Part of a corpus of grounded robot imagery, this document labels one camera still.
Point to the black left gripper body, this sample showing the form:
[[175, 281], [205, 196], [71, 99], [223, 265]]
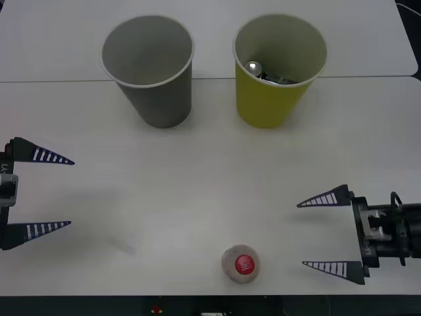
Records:
[[6, 164]]

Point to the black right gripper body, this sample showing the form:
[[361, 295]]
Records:
[[370, 253]]

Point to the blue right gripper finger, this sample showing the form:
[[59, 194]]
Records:
[[353, 271], [338, 198]]

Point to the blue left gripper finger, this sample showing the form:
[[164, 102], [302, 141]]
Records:
[[19, 234], [26, 152]]

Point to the plastic bottle with red cap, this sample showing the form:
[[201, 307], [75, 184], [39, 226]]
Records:
[[244, 264]]

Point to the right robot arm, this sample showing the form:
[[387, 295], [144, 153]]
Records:
[[415, 227]]

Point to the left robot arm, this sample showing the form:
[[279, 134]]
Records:
[[8, 191]]

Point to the yellow-green plastic waste bin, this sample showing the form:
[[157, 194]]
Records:
[[263, 105]]

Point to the grey plastic waste bin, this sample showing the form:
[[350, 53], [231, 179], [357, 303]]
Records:
[[164, 105]]

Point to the black drink can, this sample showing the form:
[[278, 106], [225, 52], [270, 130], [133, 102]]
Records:
[[254, 67]]

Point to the red round button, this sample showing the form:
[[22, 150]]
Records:
[[156, 309]]

